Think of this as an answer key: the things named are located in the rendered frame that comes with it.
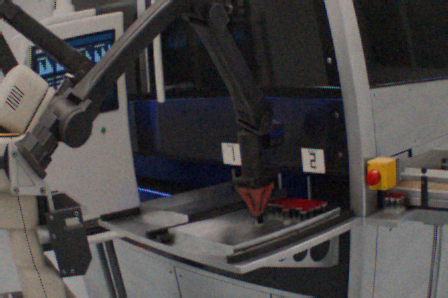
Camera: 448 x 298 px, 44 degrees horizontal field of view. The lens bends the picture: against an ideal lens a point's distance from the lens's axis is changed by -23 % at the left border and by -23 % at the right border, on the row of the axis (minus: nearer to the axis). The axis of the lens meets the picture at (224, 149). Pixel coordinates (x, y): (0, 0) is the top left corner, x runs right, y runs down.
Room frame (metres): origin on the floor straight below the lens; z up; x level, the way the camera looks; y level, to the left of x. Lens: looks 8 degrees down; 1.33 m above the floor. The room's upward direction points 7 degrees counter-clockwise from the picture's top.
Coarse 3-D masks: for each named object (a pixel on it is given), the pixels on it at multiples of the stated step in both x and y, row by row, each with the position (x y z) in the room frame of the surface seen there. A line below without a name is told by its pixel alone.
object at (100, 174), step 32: (64, 32) 2.19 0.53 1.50; (96, 32) 2.29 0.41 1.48; (32, 64) 2.09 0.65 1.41; (96, 128) 2.28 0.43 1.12; (128, 128) 2.38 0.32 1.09; (64, 160) 2.17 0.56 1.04; (96, 160) 2.27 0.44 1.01; (128, 160) 2.36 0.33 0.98; (96, 192) 2.25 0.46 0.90; (128, 192) 2.35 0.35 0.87
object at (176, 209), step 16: (192, 192) 2.07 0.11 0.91; (208, 192) 2.10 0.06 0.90; (224, 192) 2.14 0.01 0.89; (272, 192) 1.92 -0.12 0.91; (144, 208) 1.93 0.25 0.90; (160, 208) 1.86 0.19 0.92; (176, 208) 1.99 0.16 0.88; (192, 208) 1.97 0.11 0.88; (208, 208) 1.95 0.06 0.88; (224, 208) 1.82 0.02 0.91; (176, 224) 1.80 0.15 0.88
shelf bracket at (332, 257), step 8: (336, 240) 1.66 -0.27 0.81; (336, 248) 1.66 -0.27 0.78; (328, 256) 1.65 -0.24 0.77; (336, 256) 1.66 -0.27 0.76; (272, 264) 1.53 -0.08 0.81; (280, 264) 1.54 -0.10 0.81; (288, 264) 1.56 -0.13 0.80; (296, 264) 1.58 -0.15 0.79; (304, 264) 1.59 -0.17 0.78; (312, 264) 1.61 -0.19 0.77; (320, 264) 1.63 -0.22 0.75; (328, 264) 1.65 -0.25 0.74; (336, 264) 1.66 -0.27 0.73
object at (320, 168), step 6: (306, 150) 1.75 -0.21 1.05; (312, 150) 1.73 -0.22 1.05; (318, 150) 1.71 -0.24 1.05; (306, 156) 1.75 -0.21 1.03; (312, 156) 1.73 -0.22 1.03; (318, 156) 1.71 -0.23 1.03; (306, 162) 1.75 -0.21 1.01; (312, 162) 1.73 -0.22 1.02; (318, 162) 1.71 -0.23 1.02; (306, 168) 1.75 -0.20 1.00; (312, 168) 1.74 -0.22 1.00; (318, 168) 1.72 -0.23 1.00; (324, 168) 1.70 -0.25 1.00
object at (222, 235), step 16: (336, 208) 1.60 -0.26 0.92; (192, 224) 1.66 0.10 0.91; (208, 224) 1.68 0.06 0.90; (224, 224) 1.71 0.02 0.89; (240, 224) 1.72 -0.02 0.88; (272, 224) 1.68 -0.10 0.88; (304, 224) 1.53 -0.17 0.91; (176, 240) 1.59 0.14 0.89; (192, 240) 1.53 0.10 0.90; (208, 240) 1.48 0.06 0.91; (224, 240) 1.58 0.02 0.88; (240, 240) 1.56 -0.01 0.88; (256, 240) 1.44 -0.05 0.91; (224, 256) 1.44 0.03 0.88
